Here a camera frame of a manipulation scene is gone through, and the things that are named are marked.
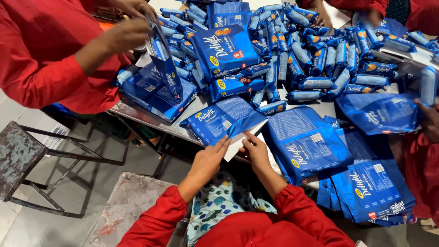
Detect large filled blue cookie bag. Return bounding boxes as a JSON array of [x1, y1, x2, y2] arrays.
[[190, 25, 261, 81]]

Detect pile of small cookie packets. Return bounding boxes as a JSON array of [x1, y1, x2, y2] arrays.
[[115, 0, 439, 116]]

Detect worn metal stool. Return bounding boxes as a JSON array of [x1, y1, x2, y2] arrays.
[[0, 121, 126, 219]]

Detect white cardboard insert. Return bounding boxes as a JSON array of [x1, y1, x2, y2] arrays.
[[223, 120, 269, 162]]

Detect dark metal table frame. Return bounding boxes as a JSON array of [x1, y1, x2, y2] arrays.
[[110, 111, 194, 179]]

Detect crumpled empty blue bag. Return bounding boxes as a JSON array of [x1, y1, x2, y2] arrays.
[[335, 93, 424, 136]]

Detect open blue cookie bag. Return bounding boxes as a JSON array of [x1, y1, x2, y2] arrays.
[[144, 14, 184, 100]]

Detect stack of flat blue bags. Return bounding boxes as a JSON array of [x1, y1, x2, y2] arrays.
[[118, 63, 199, 123]]

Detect flat blue cookie bag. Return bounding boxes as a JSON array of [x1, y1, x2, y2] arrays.
[[262, 105, 354, 186]]

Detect white paper sheet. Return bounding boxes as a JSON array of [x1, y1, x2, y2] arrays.
[[322, 2, 353, 30]]

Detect person's right hand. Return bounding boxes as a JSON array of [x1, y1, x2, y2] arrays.
[[238, 131, 272, 176]]

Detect person's left hand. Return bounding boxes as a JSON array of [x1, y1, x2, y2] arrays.
[[190, 135, 233, 188]]

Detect person's red top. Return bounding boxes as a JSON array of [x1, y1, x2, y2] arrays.
[[117, 185, 357, 247]]

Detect person's floral scarf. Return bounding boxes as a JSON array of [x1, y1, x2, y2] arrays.
[[187, 173, 278, 247]]

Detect scratched metal stool seat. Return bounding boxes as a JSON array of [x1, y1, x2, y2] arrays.
[[80, 172, 193, 247]]

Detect tall stack of flat bags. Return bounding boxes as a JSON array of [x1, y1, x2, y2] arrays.
[[316, 129, 417, 228]]

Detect white printed carton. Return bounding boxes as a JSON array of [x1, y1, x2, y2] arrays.
[[32, 113, 71, 152]]

